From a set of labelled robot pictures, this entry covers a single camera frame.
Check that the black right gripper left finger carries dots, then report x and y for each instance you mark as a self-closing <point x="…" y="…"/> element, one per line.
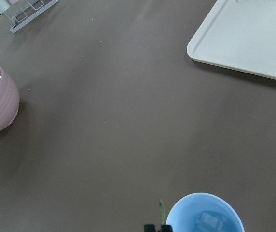
<point x="149" y="228"/>

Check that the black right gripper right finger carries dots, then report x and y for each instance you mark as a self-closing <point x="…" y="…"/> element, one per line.
<point x="166" y="228"/>

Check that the ice cube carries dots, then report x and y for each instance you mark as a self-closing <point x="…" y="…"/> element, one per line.
<point x="210" y="222"/>

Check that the light blue plastic cup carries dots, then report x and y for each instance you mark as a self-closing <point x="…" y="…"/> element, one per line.
<point x="186" y="212"/>

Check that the pink bowl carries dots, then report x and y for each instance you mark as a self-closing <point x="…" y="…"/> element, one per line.
<point x="9" y="99"/>

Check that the cream rabbit tray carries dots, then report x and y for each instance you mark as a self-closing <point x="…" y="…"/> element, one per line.
<point x="238" y="35"/>

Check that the white wire cup rack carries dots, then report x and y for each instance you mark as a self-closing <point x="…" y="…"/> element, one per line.
<point x="22" y="12"/>

